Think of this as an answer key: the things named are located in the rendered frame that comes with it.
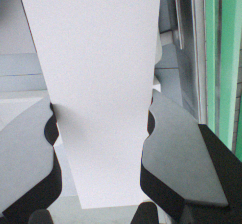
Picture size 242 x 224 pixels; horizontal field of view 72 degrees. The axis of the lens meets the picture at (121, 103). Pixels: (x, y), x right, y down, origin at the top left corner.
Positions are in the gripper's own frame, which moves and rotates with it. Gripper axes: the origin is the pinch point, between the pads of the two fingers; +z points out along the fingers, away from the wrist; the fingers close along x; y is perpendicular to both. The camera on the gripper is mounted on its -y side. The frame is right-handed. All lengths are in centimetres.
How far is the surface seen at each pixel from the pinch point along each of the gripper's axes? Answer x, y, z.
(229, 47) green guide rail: 18.1, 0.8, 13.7
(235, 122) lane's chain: 31.5, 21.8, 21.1
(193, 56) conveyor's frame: 17.3, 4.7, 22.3
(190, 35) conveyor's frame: 16.2, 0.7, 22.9
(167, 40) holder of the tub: 15.0, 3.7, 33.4
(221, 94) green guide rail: 20.6, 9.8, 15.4
